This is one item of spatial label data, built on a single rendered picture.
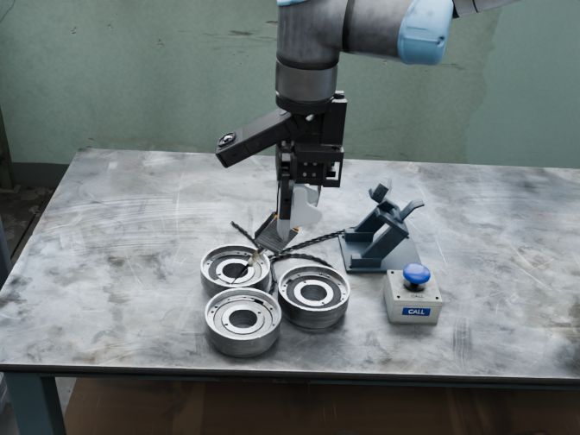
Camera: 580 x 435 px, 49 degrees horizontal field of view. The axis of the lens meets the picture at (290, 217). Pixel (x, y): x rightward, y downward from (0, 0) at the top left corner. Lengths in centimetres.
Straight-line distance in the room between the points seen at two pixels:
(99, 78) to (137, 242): 155
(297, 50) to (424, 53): 14
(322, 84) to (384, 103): 182
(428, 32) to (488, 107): 198
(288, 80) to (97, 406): 67
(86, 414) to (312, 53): 72
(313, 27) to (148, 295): 48
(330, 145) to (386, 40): 16
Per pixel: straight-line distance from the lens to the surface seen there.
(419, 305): 95
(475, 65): 260
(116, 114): 264
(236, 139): 82
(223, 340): 86
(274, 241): 90
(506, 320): 102
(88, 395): 120
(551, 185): 142
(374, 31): 72
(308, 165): 82
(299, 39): 74
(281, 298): 93
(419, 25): 72
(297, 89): 76
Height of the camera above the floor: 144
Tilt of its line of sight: 33 degrees down
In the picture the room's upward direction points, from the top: 4 degrees clockwise
